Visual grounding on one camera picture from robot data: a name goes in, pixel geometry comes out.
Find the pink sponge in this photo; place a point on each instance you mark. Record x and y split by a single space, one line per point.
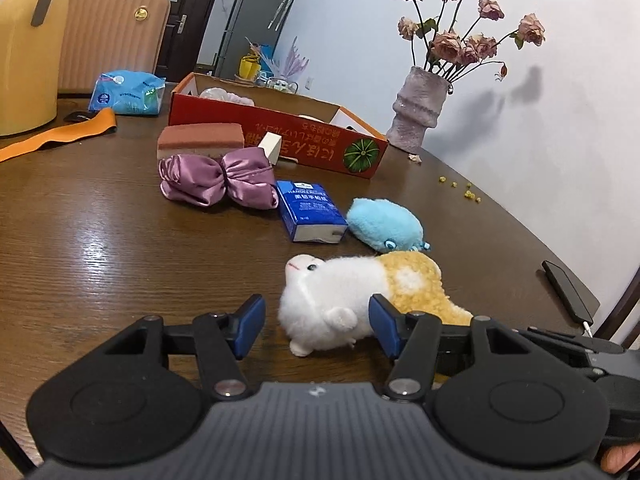
200 142

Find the blue plush toy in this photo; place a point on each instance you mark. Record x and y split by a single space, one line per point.
385 222

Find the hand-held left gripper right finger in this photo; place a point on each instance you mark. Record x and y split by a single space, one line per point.
385 325

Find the blue wet wipes pack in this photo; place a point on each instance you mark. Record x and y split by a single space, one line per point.
125 94

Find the clear glass jars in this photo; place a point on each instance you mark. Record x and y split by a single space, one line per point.
277 84

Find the blue bag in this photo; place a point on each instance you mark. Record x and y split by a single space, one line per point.
266 57

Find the hanging folded umbrella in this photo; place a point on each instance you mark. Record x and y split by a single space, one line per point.
285 0

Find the fallen rose petal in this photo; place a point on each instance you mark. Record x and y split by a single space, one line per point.
414 158

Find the purple flower decoration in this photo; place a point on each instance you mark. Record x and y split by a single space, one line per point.
295 62

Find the white wall outlet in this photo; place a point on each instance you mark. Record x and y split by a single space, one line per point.
309 81

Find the white and yellow hamster plush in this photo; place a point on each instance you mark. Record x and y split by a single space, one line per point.
340 295

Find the blue tissue pack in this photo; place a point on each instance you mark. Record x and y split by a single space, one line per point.
310 207

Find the red cardboard box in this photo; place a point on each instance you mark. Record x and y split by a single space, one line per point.
300 140

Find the yellow thermos jug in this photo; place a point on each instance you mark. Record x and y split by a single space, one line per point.
25 60

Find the yellow cup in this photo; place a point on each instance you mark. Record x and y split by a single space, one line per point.
248 67

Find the grey refrigerator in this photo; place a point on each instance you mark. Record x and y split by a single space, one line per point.
255 20

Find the white wedge sponge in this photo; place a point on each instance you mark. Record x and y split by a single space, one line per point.
270 147

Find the small yellow crumbs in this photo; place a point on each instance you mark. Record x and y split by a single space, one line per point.
470 194

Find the pink textured vase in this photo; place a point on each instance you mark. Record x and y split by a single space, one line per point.
417 110

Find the pink suitcase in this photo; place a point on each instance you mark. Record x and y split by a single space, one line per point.
110 35

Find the mauve satin bow scrunchie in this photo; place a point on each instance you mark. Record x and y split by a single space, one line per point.
215 180

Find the dark brown entrance door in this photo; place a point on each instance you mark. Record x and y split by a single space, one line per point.
185 10

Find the small black object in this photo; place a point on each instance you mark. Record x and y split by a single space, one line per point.
77 117

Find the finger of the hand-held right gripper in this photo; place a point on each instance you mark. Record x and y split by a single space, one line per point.
575 340

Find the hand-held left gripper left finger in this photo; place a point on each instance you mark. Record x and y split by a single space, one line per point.
250 322

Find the black phone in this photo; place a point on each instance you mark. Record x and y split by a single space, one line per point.
570 290

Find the dried pink roses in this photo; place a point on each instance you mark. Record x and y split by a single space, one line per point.
450 42

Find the person's right hand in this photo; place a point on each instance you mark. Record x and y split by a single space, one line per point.
619 460

